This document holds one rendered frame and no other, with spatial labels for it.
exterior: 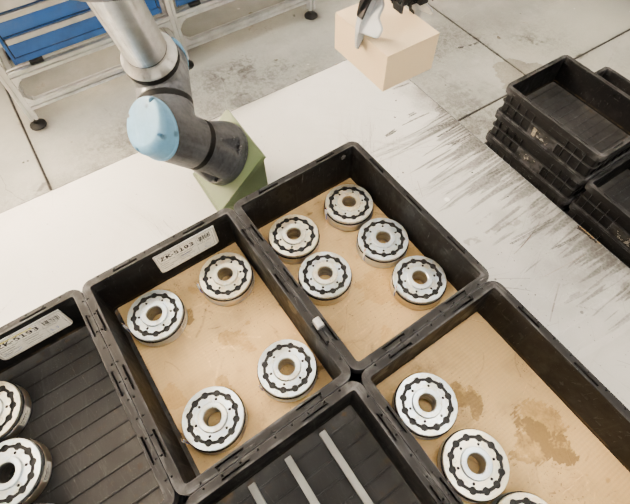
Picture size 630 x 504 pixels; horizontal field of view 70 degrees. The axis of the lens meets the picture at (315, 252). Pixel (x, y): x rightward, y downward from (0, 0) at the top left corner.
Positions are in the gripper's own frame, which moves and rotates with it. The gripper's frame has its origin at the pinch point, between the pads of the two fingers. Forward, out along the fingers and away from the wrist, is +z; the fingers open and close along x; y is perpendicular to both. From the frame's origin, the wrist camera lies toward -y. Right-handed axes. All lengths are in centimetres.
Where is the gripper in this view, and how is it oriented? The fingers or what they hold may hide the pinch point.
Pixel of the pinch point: (384, 33)
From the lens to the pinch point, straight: 95.8
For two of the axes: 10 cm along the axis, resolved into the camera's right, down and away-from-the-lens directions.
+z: 0.1, 5.0, 8.6
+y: 5.5, 7.2, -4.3
